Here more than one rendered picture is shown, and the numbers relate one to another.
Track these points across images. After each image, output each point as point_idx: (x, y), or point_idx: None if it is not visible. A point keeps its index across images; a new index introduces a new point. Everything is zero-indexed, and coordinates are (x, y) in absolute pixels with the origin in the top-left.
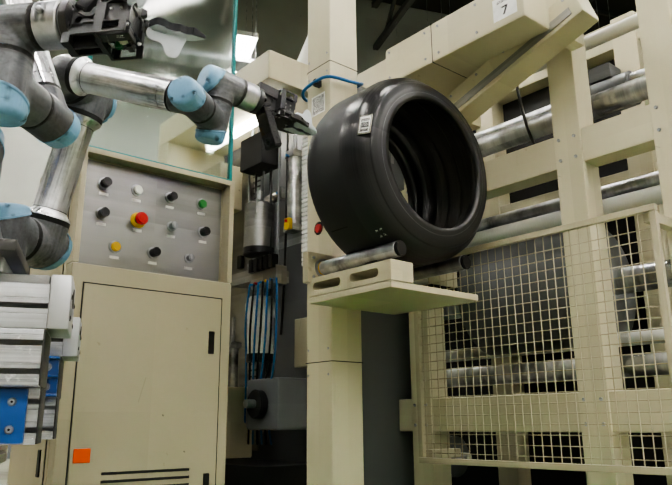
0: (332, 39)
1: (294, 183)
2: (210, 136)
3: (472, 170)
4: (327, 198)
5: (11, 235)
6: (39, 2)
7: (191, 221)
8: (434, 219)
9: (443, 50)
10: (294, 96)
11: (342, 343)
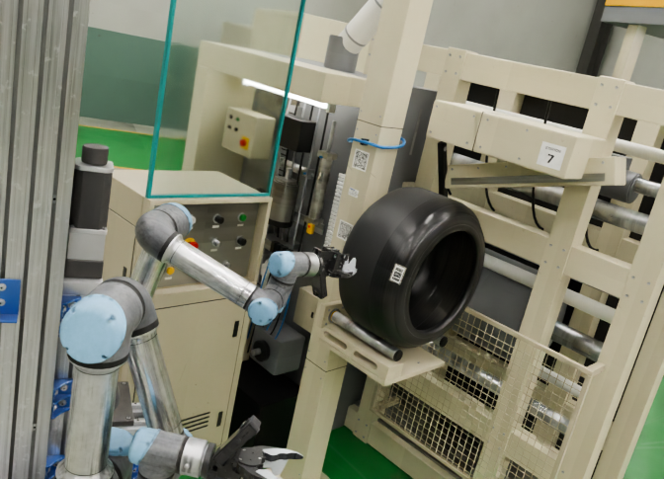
0: (388, 104)
1: (322, 184)
2: None
3: (472, 268)
4: (352, 300)
5: None
6: (186, 454)
7: (231, 233)
8: (430, 270)
9: (485, 148)
10: (346, 256)
11: (335, 358)
